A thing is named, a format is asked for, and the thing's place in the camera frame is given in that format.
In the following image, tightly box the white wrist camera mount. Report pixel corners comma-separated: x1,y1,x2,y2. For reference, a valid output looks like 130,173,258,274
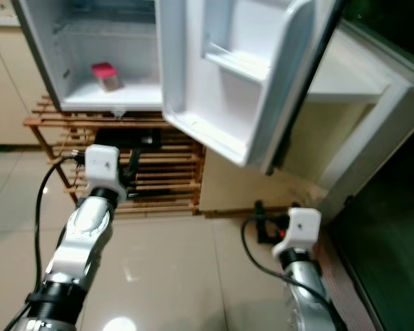
273,207,322,260
85,144,121,203

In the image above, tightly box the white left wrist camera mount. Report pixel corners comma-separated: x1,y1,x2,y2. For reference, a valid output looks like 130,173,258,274
85,144,121,203

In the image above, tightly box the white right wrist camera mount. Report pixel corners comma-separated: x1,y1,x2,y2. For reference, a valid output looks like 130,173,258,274
273,207,322,260

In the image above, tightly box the white fridge door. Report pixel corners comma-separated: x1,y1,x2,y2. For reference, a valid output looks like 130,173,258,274
155,0,350,175

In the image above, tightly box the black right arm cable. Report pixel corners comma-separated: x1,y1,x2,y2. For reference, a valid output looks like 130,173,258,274
239,216,347,331

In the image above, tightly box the black box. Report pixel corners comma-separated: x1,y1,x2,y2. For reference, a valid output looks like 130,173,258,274
101,127,164,148

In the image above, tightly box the wooden slatted rack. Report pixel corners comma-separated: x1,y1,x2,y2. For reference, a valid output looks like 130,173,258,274
23,94,208,217

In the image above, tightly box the red lid food container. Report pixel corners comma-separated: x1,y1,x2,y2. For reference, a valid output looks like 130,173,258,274
90,61,123,93

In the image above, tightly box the grey fridge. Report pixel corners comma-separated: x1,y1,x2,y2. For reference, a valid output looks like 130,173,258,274
12,0,170,113

